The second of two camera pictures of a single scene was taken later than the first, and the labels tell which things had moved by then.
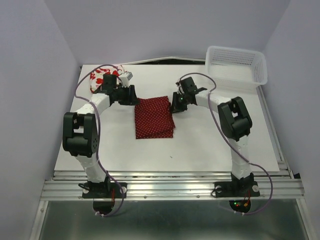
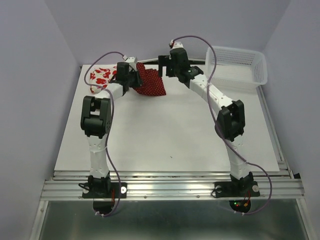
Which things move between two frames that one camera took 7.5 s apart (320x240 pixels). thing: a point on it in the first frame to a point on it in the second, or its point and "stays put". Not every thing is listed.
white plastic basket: (234, 66) stays put
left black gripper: (131, 98) to (138, 82)
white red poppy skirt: (96, 78) stays put
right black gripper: (176, 107) to (164, 61)
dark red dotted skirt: (154, 118) to (151, 83)
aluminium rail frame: (282, 185) stays put
